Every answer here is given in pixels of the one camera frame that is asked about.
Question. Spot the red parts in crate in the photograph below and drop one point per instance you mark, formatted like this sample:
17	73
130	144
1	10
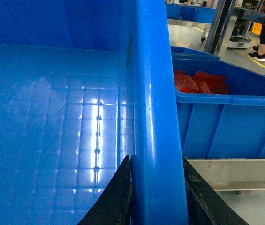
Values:
200	83

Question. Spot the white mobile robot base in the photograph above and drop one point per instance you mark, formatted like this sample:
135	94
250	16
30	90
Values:
236	33

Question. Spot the blue crate with red parts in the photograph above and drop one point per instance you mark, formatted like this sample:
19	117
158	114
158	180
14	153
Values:
217	126

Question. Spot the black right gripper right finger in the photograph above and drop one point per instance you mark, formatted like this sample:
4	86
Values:
205	206

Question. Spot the stainless steel shelf rack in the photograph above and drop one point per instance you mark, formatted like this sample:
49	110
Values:
231	174

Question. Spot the large blue plastic crate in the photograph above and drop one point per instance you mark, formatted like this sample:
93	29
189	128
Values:
83	83

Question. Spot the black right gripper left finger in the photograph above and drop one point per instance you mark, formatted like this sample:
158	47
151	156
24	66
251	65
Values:
114	205

